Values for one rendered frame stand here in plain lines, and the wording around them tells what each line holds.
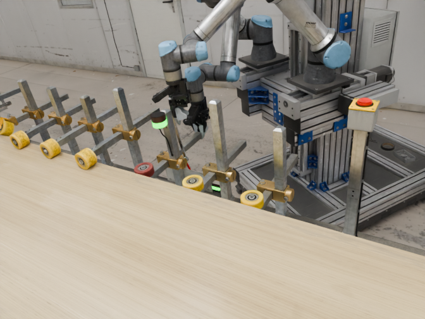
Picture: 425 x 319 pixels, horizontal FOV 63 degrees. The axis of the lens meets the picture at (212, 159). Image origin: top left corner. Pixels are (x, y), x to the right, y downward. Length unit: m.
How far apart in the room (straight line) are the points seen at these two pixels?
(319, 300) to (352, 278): 0.11
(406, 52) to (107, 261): 3.28
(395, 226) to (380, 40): 1.14
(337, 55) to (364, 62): 0.57
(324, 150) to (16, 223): 1.65
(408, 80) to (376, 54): 1.74
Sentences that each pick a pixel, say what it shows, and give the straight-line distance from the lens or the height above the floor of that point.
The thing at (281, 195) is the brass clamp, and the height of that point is 0.83.
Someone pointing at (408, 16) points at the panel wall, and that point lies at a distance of 3.72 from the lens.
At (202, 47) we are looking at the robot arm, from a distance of 1.46.
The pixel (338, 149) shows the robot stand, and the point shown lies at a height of 0.48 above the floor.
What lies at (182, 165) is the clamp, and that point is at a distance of 1.55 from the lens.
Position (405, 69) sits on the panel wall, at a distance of 3.84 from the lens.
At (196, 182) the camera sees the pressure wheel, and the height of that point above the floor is 0.90.
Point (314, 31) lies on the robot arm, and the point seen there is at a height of 1.31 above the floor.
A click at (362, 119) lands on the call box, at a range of 1.08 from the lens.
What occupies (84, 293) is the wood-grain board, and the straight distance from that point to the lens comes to 1.08.
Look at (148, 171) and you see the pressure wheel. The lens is 1.45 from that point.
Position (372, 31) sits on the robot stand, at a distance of 2.09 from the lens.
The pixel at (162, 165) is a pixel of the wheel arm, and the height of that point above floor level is 0.86.
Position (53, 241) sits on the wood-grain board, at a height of 0.90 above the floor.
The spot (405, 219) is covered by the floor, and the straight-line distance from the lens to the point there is 2.60.
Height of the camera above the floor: 1.67
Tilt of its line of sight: 32 degrees down
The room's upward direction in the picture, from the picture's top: 8 degrees counter-clockwise
